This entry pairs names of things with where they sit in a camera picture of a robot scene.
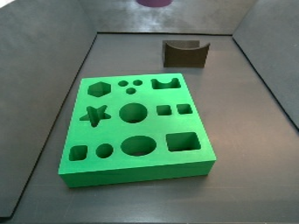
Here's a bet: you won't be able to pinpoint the purple round object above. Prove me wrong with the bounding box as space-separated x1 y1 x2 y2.
136 0 173 7

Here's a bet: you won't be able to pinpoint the green shape sorter block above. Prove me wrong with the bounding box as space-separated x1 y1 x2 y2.
58 73 216 187

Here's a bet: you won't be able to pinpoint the dark concave holder block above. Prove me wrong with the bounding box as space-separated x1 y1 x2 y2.
162 40 210 68

